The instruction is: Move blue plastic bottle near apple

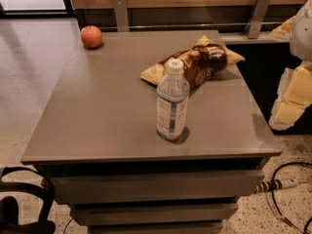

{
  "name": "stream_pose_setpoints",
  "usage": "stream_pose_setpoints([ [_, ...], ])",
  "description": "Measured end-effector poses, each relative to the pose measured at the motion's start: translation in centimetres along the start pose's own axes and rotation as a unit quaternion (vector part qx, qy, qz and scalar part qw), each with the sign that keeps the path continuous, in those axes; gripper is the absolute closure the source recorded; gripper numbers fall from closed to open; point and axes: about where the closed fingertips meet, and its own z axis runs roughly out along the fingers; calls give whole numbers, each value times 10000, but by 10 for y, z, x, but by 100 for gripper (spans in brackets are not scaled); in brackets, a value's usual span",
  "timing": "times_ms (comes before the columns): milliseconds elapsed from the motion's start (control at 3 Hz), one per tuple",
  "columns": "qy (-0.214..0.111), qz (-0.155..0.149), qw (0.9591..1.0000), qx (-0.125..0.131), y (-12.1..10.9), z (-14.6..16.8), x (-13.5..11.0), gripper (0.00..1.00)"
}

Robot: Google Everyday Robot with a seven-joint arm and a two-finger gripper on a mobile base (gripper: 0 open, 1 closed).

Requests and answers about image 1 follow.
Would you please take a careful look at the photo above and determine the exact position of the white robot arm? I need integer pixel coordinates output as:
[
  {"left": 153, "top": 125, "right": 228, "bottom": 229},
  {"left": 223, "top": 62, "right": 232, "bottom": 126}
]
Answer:
[{"left": 269, "top": 0, "right": 312, "bottom": 131}]

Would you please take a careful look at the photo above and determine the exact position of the right metal wall bracket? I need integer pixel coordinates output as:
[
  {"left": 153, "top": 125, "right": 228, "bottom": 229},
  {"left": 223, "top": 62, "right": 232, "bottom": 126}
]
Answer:
[{"left": 245, "top": 0, "right": 271, "bottom": 39}]

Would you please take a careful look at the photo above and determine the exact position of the red apple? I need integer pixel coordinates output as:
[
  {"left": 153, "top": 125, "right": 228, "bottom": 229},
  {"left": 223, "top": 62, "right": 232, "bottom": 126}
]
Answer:
[{"left": 80, "top": 25, "right": 102, "bottom": 48}]

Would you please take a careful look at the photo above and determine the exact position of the yellow brown chip bag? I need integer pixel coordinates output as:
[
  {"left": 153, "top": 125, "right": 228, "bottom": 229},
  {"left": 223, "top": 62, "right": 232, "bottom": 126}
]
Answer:
[{"left": 140, "top": 35, "right": 244, "bottom": 89}]

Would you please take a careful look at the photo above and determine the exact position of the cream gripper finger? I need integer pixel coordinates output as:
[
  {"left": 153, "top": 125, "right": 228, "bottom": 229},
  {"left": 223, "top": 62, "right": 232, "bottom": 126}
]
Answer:
[
  {"left": 269, "top": 61, "right": 312, "bottom": 131},
  {"left": 269, "top": 17, "right": 294, "bottom": 39}
]

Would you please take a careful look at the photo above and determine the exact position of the grey drawer cabinet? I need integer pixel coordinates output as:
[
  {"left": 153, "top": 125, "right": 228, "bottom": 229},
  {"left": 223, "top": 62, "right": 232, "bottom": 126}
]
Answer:
[{"left": 22, "top": 31, "right": 280, "bottom": 234}]

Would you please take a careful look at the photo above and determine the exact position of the striped power strip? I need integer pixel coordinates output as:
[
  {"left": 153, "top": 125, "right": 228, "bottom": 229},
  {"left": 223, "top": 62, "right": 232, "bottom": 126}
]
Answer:
[{"left": 253, "top": 178, "right": 298, "bottom": 194}]

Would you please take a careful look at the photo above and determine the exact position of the clear plastic water bottle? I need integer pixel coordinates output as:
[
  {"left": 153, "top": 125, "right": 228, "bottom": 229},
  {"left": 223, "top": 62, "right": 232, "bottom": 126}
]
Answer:
[{"left": 156, "top": 58, "right": 190, "bottom": 141}]

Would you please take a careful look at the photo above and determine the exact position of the black chair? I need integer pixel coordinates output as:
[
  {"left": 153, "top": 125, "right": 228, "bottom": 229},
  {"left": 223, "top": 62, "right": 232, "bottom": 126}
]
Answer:
[{"left": 0, "top": 167, "right": 56, "bottom": 234}]

